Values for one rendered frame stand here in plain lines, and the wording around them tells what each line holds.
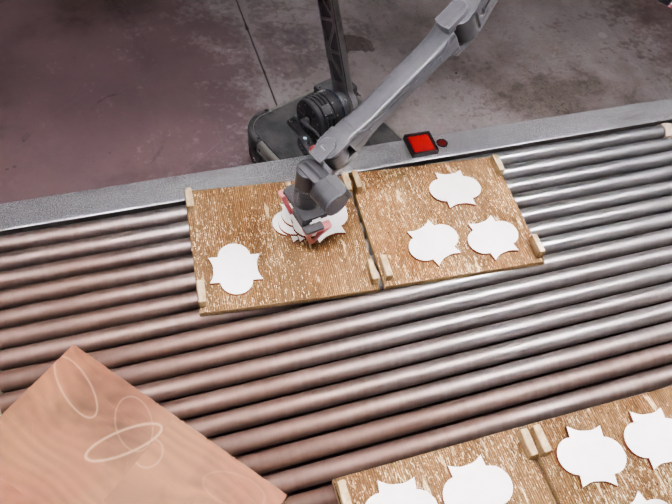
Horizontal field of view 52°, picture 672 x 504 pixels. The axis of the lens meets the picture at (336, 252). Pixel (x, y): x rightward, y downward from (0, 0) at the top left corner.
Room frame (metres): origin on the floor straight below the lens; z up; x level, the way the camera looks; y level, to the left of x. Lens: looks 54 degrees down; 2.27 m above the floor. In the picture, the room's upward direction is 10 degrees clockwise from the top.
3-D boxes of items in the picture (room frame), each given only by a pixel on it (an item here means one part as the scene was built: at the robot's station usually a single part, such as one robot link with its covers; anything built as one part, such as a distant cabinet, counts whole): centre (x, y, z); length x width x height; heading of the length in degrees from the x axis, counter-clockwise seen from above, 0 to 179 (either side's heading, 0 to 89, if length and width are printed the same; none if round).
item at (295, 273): (0.97, 0.14, 0.93); 0.41 x 0.35 x 0.02; 111
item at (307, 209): (0.99, 0.09, 1.09); 0.10 x 0.07 x 0.07; 38
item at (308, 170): (0.99, 0.08, 1.15); 0.07 x 0.06 x 0.07; 47
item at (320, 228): (0.96, 0.07, 1.02); 0.07 x 0.07 x 0.09; 38
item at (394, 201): (1.13, -0.25, 0.93); 0.41 x 0.35 x 0.02; 112
